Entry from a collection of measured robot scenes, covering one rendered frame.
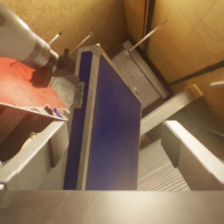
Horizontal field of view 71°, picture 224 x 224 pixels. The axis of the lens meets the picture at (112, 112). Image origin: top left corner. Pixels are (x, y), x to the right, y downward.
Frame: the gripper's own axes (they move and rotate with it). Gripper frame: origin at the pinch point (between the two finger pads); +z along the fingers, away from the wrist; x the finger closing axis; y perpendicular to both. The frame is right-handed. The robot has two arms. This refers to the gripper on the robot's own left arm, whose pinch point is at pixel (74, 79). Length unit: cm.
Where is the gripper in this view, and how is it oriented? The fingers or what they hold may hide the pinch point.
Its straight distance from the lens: 66.3
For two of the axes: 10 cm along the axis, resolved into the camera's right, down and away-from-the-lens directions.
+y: 0.9, -9.8, 1.9
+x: -9.2, -0.1, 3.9
